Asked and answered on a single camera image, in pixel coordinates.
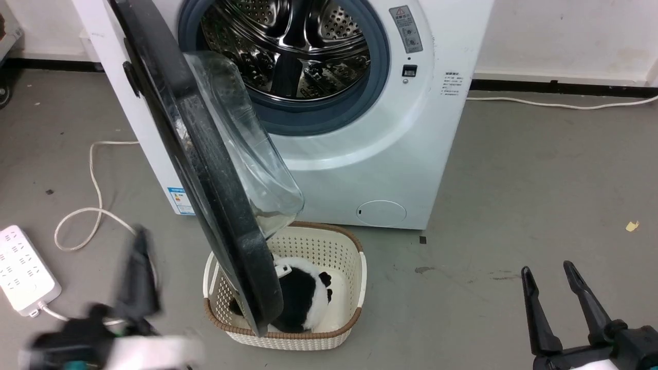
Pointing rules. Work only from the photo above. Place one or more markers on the yellow tape scrap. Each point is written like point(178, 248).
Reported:
point(632, 225)

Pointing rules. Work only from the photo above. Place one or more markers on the white front-load washing machine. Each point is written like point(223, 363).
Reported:
point(390, 133)

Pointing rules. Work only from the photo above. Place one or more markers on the small printed text sticker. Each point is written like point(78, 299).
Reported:
point(452, 83)

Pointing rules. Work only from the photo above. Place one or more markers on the black and white panda plush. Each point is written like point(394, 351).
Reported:
point(303, 298)

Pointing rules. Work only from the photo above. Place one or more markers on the grey warning label plate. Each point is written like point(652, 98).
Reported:
point(406, 30)

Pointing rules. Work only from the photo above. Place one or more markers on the stainless steel washer drum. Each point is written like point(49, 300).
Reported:
point(288, 46)

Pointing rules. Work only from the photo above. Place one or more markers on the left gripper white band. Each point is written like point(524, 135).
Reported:
point(103, 344)

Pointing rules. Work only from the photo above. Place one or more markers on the cream brown-trimmed laundry basket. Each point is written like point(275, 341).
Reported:
point(329, 257)

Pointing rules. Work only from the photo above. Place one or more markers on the round drain filter cover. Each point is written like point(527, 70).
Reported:
point(381, 213)

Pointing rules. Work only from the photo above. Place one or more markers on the blue energy label sticker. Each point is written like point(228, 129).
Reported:
point(180, 201)

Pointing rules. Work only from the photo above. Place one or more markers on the white power strip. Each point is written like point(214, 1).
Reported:
point(23, 270)

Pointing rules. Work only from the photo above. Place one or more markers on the black-rimmed glass washer door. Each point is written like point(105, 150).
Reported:
point(205, 169)

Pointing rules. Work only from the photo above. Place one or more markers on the metal cart with black wheel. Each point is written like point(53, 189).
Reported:
point(5, 95)

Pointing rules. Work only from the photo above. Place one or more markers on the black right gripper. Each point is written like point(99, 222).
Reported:
point(627, 349)

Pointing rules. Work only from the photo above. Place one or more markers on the grey rubber door gasket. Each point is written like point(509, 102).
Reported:
point(329, 110)

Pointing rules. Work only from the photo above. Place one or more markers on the black door latch socket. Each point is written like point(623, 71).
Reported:
point(409, 70)

